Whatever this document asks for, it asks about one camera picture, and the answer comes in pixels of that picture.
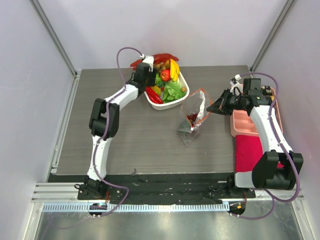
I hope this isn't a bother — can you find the clear zip bag orange zipper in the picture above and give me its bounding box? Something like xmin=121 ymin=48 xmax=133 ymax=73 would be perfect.
xmin=176 ymin=88 xmax=213 ymax=147

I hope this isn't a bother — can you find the purple grape bunch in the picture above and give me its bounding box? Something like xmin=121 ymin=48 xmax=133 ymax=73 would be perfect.
xmin=187 ymin=113 xmax=198 ymax=124

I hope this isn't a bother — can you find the red chili pepper toy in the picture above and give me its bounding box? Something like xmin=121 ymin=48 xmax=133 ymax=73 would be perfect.
xmin=145 ymin=86 xmax=163 ymax=104

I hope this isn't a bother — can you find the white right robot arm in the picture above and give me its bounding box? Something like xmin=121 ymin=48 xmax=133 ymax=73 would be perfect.
xmin=206 ymin=78 xmax=304 ymax=198

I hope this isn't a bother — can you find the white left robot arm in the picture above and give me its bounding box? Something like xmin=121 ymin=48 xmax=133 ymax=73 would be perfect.
xmin=84 ymin=62 xmax=156 ymax=200

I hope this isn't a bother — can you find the pink plastic organizer tray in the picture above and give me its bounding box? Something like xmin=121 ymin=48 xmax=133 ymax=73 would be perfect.
xmin=230 ymin=85 xmax=283 ymax=137

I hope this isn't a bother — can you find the red folded cloth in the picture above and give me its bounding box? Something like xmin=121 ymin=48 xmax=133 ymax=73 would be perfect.
xmin=234 ymin=133 xmax=286 ymax=176

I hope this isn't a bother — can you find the green lettuce toy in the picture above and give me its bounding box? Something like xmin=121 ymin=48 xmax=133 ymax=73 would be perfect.
xmin=162 ymin=80 xmax=186 ymax=103

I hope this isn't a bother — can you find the white plastic fruit basket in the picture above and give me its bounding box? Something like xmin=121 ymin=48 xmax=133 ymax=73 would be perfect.
xmin=144 ymin=69 xmax=190 ymax=111

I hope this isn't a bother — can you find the yellow banana bunch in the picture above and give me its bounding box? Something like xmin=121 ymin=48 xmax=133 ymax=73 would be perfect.
xmin=169 ymin=59 xmax=180 ymax=82

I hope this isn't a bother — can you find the red apple toy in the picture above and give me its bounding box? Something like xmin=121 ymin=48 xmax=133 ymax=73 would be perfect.
xmin=160 ymin=69 xmax=171 ymax=82

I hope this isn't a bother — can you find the orange yellow mango toy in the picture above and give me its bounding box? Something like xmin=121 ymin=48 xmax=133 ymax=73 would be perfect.
xmin=151 ymin=85 xmax=162 ymax=96

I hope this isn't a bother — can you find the brown longan cluster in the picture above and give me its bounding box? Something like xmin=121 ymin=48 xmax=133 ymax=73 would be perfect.
xmin=153 ymin=60 xmax=171 ymax=72

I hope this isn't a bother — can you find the red lobster toy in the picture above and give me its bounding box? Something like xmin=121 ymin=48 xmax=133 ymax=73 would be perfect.
xmin=130 ymin=53 xmax=179 ymax=70

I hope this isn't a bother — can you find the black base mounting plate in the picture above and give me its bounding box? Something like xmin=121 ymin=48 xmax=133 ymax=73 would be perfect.
xmin=48 ymin=172 xmax=256 ymax=205

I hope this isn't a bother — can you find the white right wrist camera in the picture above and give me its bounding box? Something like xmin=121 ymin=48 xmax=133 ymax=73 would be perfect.
xmin=230 ymin=74 xmax=243 ymax=96

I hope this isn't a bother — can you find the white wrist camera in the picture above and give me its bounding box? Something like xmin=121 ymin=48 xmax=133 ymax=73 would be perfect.
xmin=230 ymin=74 xmax=243 ymax=96
xmin=140 ymin=54 xmax=154 ymax=72

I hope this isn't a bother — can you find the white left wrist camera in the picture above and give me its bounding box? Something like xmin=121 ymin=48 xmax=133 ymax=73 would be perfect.
xmin=140 ymin=54 xmax=154 ymax=72

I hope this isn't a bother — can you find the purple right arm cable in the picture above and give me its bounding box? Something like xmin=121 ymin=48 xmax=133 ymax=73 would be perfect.
xmin=234 ymin=72 xmax=301 ymax=220

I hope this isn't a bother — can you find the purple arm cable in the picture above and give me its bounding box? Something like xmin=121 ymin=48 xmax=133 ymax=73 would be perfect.
xmin=93 ymin=46 xmax=146 ymax=191
xmin=234 ymin=72 xmax=301 ymax=220

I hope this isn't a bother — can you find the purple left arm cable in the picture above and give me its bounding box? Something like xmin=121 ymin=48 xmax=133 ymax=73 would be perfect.
xmin=93 ymin=46 xmax=146 ymax=191

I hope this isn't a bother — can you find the aluminium frame rail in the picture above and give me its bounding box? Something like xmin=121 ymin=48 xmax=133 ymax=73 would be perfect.
xmin=29 ymin=0 xmax=77 ymax=78

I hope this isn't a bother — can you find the white slotted cable duct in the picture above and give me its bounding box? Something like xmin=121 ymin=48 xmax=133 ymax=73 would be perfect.
xmin=42 ymin=201 xmax=230 ymax=214

